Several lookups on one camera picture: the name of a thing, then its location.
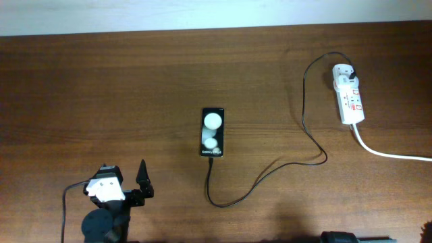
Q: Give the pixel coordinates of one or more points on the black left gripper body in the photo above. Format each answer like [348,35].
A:
[132,198]

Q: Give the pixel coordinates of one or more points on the black smartphone with lit screen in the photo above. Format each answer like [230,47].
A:
[212,132]

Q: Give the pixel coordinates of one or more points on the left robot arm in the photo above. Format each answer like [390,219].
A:
[110,221]

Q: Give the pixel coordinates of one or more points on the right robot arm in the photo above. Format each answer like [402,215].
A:
[345,237]

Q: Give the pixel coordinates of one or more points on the white USB charger plug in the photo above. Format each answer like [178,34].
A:
[343,75]

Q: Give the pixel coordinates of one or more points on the white power strip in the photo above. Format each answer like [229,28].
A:
[349,100]

